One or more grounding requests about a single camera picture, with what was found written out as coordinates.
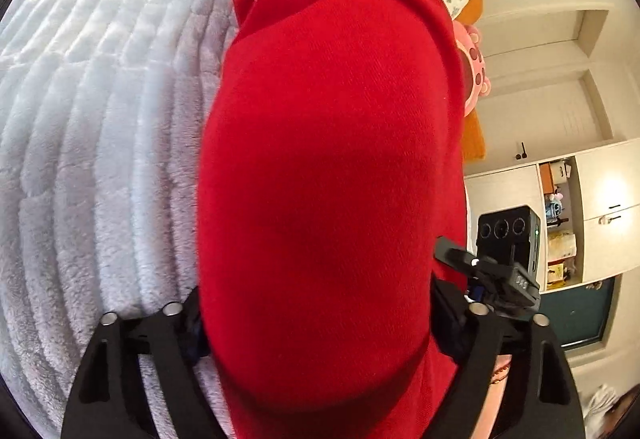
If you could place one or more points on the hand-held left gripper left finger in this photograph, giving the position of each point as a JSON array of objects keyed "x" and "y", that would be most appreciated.
[{"x": 186, "y": 335}]

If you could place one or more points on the yellowish bag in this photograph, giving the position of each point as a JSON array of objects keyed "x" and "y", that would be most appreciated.
[{"x": 560, "y": 244}]

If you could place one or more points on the white fabric item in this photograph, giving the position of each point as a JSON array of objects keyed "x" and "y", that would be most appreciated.
[{"x": 602, "y": 404}]

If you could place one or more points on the person's right forearm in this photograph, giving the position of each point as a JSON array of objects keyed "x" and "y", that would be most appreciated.
[{"x": 487, "y": 414}]

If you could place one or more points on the light blue quilted bed blanket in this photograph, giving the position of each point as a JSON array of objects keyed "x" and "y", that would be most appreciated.
[{"x": 100, "y": 119}]

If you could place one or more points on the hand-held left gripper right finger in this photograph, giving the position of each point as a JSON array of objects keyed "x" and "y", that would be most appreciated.
[{"x": 442, "y": 316}]

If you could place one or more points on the white cabinet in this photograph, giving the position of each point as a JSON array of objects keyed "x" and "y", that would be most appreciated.
[{"x": 505, "y": 189}]

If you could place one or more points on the dark green door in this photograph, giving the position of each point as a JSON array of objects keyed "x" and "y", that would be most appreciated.
[{"x": 575, "y": 314}]

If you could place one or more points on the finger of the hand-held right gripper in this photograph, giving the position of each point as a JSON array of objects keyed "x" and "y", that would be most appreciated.
[{"x": 450, "y": 254}]

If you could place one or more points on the pink plush toy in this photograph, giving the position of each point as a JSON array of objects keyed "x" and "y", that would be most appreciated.
[{"x": 475, "y": 64}]

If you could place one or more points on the blue plush toy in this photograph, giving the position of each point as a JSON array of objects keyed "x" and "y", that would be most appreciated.
[{"x": 555, "y": 210}]

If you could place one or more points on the red buttoned knit coat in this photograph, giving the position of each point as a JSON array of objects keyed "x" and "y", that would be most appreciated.
[{"x": 325, "y": 169}]

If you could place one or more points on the orange box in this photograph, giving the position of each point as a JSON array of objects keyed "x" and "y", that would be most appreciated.
[{"x": 555, "y": 173}]

